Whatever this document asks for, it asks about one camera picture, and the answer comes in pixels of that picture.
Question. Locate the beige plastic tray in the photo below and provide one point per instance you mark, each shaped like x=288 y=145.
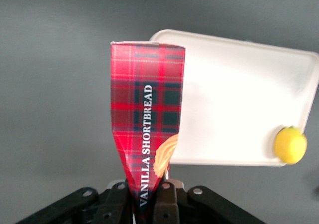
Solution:
x=236 y=89

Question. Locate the red tartan cookie box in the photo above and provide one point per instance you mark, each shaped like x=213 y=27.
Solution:
x=149 y=104

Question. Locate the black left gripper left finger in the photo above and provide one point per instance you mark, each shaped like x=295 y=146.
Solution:
x=112 y=204

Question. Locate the yellow lemon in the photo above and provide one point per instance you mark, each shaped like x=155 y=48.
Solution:
x=290 y=145

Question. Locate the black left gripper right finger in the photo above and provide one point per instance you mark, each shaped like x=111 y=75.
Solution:
x=165 y=204

